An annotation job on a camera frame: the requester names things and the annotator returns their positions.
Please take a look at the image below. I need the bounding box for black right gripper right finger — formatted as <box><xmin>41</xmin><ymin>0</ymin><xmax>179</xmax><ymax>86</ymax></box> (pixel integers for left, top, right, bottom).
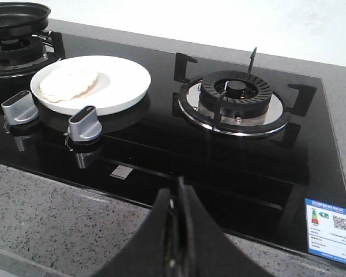
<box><xmin>167</xmin><ymin>177</ymin><xmax>271</xmax><ymax>276</ymax></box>

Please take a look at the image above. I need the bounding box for black gas burner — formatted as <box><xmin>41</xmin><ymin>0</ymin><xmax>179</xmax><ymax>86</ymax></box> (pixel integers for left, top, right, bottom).
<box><xmin>0</xmin><ymin>36</ymin><xmax>44</xmax><ymax>66</ymax></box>
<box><xmin>200</xmin><ymin>70</ymin><xmax>273</xmax><ymax>118</ymax></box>

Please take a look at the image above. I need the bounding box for silver stove knob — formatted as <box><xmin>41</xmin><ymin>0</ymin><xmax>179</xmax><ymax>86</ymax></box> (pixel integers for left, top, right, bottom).
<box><xmin>68</xmin><ymin>106</ymin><xmax>102</xmax><ymax>142</ymax></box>
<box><xmin>1</xmin><ymin>91</ymin><xmax>39</xmax><ymax>125</ymax></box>

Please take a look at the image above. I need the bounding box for black glass gas cooktop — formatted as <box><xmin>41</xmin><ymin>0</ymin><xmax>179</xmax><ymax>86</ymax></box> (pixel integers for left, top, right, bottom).
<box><xmin>0</xmin><ymin>34</ymin><xmax>346</xmax><ymax>254</ymax></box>

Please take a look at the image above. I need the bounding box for blue energy label sticker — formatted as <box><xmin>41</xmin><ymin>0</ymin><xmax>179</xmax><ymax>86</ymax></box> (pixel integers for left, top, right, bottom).
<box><xmin>305</xmin><ymin>199</ymin><xmax>346</xmax><ymax>264</ymax></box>

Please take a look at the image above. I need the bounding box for black pan support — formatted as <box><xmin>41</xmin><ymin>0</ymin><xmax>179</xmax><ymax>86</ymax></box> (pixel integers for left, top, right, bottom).
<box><xmin>0</xmin><ymin>31</ymin><xmax>65</xmax><ymax>78</ymax></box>
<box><xmin>174</xmin><ymin>51</ymin><xmax>317</xmax><ymax>137</ymax></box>

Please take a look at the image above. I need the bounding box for right black pan support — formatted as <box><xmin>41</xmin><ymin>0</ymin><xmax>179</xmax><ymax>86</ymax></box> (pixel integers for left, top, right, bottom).
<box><xmin>174</xmin><ymin>51</ymin><xmax>317</xmax><ymax>137</ymax></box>

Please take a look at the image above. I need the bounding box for left silver stove knob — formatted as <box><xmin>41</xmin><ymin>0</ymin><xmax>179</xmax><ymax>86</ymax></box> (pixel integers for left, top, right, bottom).
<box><xmin>1</xmin><ymin>91</ymin><xmax>39</xmax><ymax>125</ymax></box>

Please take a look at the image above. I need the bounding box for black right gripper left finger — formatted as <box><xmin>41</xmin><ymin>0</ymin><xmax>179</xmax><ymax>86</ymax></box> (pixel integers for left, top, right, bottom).
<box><xmin>95</xmin><ymin>188</ymin><xmax>171</xmax><ymax>276</ymax></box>

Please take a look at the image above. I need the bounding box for black frying pan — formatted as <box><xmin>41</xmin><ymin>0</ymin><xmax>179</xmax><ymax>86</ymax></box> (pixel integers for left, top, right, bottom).
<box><xmin>0</xmin><ymin>2</ymin><xmax>51</xmax><ymax>39</ymax></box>

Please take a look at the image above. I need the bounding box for right silver stove knob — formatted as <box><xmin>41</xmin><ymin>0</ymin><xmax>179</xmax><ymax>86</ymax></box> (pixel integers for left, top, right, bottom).
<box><xmin>68</xmin><ymin>106</ymin><xmax>102</xmax><ymax>142</ymax></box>

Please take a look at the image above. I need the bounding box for fried egg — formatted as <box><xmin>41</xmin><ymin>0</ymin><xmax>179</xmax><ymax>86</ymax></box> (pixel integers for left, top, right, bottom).
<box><xmin>39</xmin><ymin>67</ymin><xmax>99</xmax><ymax>103</ymax></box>

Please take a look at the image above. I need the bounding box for left black gas burner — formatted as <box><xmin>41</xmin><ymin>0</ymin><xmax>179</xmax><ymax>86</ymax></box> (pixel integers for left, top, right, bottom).
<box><xmin>0</xmin><ymin>36</ymin><xmax>44</xmax><ymax>66</ymax></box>

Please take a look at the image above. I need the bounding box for left black pan support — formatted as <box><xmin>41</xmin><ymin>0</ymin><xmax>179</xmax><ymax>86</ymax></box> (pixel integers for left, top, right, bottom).
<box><xmin>0</xmin><ymin>31</ymin><xmax>65</xmax><ymax>78</ymax></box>

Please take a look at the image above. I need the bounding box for white round plate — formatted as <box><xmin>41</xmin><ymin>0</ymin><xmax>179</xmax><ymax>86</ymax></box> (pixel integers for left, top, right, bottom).
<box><xmin>30</xmin><ymin>55</ymin><xmax>152</xmax><ymax>115</ymax></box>

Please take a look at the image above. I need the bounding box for right black gas burner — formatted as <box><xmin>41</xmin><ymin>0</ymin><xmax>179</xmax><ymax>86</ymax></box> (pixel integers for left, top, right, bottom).
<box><xmin>200</xmin><ymin>70</ymin><xmax>273</xmax><ymax>118</ymax></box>

